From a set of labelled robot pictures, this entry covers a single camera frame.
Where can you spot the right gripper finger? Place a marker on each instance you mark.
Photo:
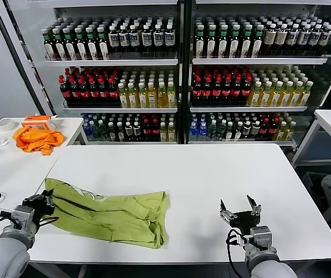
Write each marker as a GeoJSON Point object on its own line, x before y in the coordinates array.
{"type": "Point", "coordinates": [227, 215]}
{"type": "Point", "coordinates": [257, 210]}

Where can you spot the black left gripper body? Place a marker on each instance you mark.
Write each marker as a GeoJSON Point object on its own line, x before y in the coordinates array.
{"type": "Point", "coordinates": [37, 205]}

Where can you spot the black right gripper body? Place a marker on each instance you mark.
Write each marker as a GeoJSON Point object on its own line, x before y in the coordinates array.
{"type": "Point", "coordinates": [245, 220]}

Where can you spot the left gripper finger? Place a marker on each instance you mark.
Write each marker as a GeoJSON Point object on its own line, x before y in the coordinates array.
{"type": "Point", "coordinates": [52, 201]}
{"type": "Point", "coordinates": [49, 194]}

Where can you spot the light green t-shirt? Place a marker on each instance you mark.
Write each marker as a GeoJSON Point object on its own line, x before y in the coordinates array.
{"type": "Point", "coordinates": [110, 214]}

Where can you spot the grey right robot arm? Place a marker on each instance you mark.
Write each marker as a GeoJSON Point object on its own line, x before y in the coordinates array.
{"type": "Point", "coordinates": [269, 266]}

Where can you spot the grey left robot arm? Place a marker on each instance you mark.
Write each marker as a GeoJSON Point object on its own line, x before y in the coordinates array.
{"type": "Point", "coordinates": [3, 255]}

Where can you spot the crumpled orange cloth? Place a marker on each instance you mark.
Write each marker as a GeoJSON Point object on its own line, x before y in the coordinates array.
{"type": "Point", "coordinates": [37, 140]}

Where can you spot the white shelf board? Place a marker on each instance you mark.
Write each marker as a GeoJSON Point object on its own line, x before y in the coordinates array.
{"type": "Point", "coordinates": [258, 61]}
{"type": "Point", "coordinates": [110, 63]}
{"type": "Point", "coordinates": [240, 142]}
{"type": "Point", "coordinates": [246, 109]}
{"type": "Point", "coordinates": [119, 110]}
{"type": "Point", "coordinates": [130, 142]}

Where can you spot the small white crumpled paper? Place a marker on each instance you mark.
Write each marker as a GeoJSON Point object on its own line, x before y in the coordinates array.
{"type": "Point", "coordinates": [1, 142]}

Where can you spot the small blue water bottle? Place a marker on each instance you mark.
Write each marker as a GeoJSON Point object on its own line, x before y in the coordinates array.
{"type": "Point", "coordinates": [202, 131]}
{"type": "Point", "coordinates": [193, 131]}
{"type": "Point", "coordinates": [87, 132]}

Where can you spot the orange and white box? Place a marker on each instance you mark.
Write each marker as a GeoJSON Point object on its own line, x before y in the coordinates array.
{"type": "Point", "coordinates": [36, 121]}

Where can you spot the small green-tinted bottle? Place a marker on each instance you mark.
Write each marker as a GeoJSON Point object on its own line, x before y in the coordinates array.
{"type": "Point", "coordinates": [220, 130]}
{"type": "Point", "coordinates": [103, 131]}
{"type": "Point", "coordinates": [211, 130]}
{"type": "Point", "coordinates": [95, 131]}

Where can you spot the small dark white-capped bottle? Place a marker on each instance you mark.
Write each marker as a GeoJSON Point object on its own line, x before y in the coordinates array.
{"type": "Point", "coordinates": [136, 131]}
{"type": "Point", "coordinates": [128, 131]}
{"type": "Point", "coordinates": [120, 132]}
{"type": "Point", "coordinates": [238, 131]}
{"type": "Point", "coordinates": [246, 130]}
{"type": "Point", "coordinates": [254, 130]}
{"type": "Point", "coordinates": [111, 132]}
{"type": "Point", "coordinates": [229, 131]}

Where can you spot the small red-capped cola bottle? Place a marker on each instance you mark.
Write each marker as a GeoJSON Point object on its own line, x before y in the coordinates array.
{"type": "Point", "coordinates": [146, 130]}
{"type": "Point", "coordinates": [263, 129]}
{"type": "Point", "coordinates": [272, 128]}
{"type": "Point", "coordinates": [155, 130]}

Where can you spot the beige tape roll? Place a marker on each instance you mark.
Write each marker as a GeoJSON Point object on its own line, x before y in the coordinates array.
{"type": "Point", "coordinates": [5, 125]}

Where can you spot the small yellow drink bottle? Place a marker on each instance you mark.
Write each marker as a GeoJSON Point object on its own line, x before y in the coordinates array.
{"type": "Point", "coordinates": [280, 131]}
{"type": "Point", "coordinates": [163, 132]}
{"type": "Point", "coordinates": [289, 131]}
{"type": "Point", "coordinates": [171, 132]}

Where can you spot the white side table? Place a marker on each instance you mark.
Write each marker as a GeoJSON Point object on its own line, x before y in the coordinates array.
{"type": "Point", "coordinates": [330, 121]}

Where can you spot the dark bottle green cap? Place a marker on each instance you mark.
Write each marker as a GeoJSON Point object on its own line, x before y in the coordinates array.
{"type": "Point", "coordinates": [199, 43]}
{"type": "Point", "coordinates": [58, 46]}
{"type": "Point", "coordinates": [91, 45]}
{"type": "Point", "coordinates": [80, 45]}
{"type": "Point", "coordinates": [103, 45]}
{"type": "Point", "coordinates": [223, 43]}
{"type": "Point", "coordinates": [245, 43]}
{"type": "Point", "coordinates": [49, 46]}
{"type": "Point", "coordinates": [211, 43]}
{"type": "Point", "coordinates": [69, 45]}
{"type": "Point", "coordinates": [256, 43]}
{"type": "Point", "coordinates": [234, 43]}

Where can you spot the glass drink shelf unit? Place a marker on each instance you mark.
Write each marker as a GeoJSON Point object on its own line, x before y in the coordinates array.
{"type": "Point", "coordinates": [179, 72]}
{"type": "Point", "coordinates": [187, 72]}

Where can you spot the dark bottle blue label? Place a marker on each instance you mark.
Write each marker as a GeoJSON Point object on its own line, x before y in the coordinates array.
{"type": "Point", "coordinates": [169, 38]}
{"type": "Point", "coordinates": [324, 38]}
{"type": "Point", "coordinates": [314, 38]}
{"type": "Point", "coordinates": [158, 38]}
{"type": "Point", "coordinates": [303, 37]}
{"type": "Point", "coordinates": [123, 38]}
{"type": "Point", "coordinates": [134, 38]}
{"type": "Point", "coordinates": [292, 37]}
{"type": "Point", "coordinates": [146, 38]}
{"type": "Point", "coordinates": [113, 39]}

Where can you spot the dark bottle beige label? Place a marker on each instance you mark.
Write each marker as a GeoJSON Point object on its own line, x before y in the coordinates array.
{"type": "Point", "coordinates": [281, 37]}
{"type": "Point", "coordinates": [269, 37]}

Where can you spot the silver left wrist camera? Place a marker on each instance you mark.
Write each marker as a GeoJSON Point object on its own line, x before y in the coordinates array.
{"type": "Point", "coordinates": [23, 216]}

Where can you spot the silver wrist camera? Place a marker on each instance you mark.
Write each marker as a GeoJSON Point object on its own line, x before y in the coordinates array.
{"type": "Point", "coordinates": [23, 216]}
{"type": "Point", "coordinates": [261, 237]}

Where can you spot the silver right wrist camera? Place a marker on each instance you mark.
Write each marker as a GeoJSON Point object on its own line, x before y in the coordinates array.
{"type": "Point", "coordinates": [261, 237]}

